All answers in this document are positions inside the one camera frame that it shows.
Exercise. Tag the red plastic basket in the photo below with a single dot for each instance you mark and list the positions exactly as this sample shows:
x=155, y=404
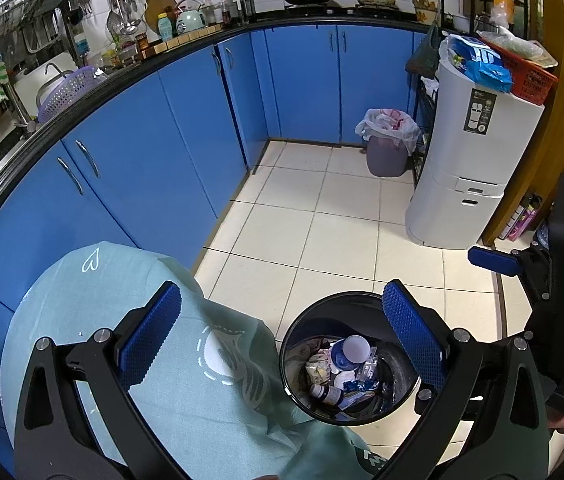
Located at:
x=532, y=77

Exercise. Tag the pink packaged bottle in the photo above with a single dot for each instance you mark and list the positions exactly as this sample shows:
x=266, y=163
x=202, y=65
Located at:
x=524, y=217

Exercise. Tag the mint bottle yellow cap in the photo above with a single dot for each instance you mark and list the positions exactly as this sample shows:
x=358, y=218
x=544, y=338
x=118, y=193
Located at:
x=164, y=27

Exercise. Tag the hanging kitchen utensils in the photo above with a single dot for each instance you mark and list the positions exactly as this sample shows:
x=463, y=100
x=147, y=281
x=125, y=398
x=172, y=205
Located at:
x=124, y=5

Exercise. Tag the brown bottle white cap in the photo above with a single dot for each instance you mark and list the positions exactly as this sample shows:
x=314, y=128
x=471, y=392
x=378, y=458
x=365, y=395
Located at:
x=327, y=394

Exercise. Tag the white tissue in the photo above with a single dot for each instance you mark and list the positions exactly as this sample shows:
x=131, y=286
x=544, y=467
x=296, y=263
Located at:
x=346, y=377

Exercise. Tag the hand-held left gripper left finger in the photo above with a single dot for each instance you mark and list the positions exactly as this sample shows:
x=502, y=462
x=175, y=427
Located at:
x=152, y=332

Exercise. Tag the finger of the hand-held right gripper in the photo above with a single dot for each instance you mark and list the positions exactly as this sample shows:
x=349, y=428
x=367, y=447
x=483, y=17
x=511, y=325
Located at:
x=494, y=261

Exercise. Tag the cream bread wrapper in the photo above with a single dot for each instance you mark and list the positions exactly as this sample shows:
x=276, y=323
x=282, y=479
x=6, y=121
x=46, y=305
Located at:
x=318, y=364

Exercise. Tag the black trash bin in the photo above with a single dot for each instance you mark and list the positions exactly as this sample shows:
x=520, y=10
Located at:
x=292, y=360

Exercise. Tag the white storage cabinet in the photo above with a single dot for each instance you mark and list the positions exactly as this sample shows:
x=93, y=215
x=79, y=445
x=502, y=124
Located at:
x=472, y=170

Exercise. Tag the teal printed tablecloth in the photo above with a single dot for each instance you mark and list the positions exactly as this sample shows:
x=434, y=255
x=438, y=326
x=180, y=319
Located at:
x=187, y=410

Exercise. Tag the wooden block trivet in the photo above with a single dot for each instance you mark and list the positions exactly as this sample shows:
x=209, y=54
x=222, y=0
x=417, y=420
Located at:
x=182, y=42

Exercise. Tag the black metal shelf rack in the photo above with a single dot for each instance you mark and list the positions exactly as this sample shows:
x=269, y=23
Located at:
x=444, y=5

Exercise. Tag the blue round tin can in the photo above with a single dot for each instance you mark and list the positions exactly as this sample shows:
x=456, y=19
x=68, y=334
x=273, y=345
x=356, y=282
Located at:
x=351, y=352

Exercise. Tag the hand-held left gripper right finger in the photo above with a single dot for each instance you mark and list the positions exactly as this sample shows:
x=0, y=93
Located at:
x=412, y=332

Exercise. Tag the dark hanging bag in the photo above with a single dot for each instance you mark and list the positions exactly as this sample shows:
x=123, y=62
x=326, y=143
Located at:
x=424, y=50

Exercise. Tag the purple plastic basket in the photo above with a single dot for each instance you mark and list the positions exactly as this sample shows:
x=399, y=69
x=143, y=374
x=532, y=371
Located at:
x=67, y=92

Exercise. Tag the metal kitchen faucet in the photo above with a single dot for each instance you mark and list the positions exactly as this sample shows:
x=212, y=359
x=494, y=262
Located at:
x=9, y=105

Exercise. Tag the round wooden board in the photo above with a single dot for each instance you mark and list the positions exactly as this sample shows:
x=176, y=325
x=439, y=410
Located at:
x=157, y=5

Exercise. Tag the mint green kettle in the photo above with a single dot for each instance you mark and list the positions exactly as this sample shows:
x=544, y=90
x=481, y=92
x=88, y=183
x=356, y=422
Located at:
x=191, y=20

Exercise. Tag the blue plastic package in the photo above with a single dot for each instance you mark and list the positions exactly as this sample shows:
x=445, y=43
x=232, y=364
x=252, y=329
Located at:
x=482, y=65

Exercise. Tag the blue foil wrapper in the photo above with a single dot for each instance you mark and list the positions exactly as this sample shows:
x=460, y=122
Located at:
x=362, y=386

